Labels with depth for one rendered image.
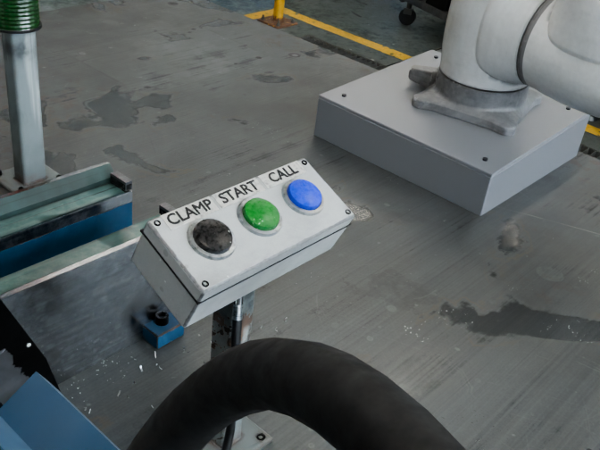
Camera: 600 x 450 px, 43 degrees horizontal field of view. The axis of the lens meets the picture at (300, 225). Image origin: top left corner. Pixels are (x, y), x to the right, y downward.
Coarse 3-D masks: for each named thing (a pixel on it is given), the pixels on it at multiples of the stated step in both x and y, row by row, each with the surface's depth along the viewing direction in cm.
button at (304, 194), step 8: (296, 184) 62; (304, 184) 63; (312, 184) 63; (288, 192) 62; (296, 192) 62; (304, 192) 62; (312, 192) 63; (320, 192) 63; (296, 200) 61; (304, 200) 62; (312, 200) 62; (320, 200) 62; (304, 208) 62; (312, 208) 62
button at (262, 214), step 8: (256, 200) 59; (264, 200) 60; (248, 208) 59; (256, 208) 59; (264, 208) 59; (272, 208) 60; (248, 216) 58; (256, 216) 58; (264, 216) 59; (272, 216) 59; (256, 224) 58; (264, 224) 58; (272, 224) 59
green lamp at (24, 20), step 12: (0, 0) 95; (12, 0) 95; (24, 0) 96; (36, 0) 97; (0, 12) 96; (12, 12) 96; (24, 12) 96; (36, 12) 98; (0, 24) 96; (12, 24) 96; (24, 24) 97; (36, 24) 98
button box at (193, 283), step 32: (224, 192) 60; (256, 192) 61; (160, 224) 55; (192, 224) 56; (288, 224) 60; (320, 224) 62; (160, 256) 55; (192, 256) 55; (224, 256) 55; (256, 256) 57; (288, 256) 60; (160, 288) 57; (192, 288) 54; (224, 288) 55; (256, 288) 61; (192, 320) 56
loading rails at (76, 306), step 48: (48, 192) 85; (96, 192) 88; (0, 240) 79; (48, 240) 84; (96, 240) 80; (0, 288) 72; (48, 288) 72; (96, 288) 76; (144, 288) 82; (48, 336) 74; (96, 336) 80; (144, 336) 85
